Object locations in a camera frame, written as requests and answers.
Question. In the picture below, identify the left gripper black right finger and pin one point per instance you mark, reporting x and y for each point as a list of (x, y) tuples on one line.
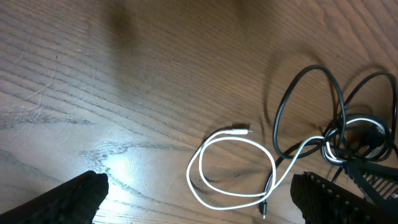
[(322, 201)]

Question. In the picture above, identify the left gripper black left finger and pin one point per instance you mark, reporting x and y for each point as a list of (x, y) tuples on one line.
[(75, 201)]

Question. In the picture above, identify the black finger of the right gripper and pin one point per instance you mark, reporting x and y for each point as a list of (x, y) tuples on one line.
[(378, 183)]

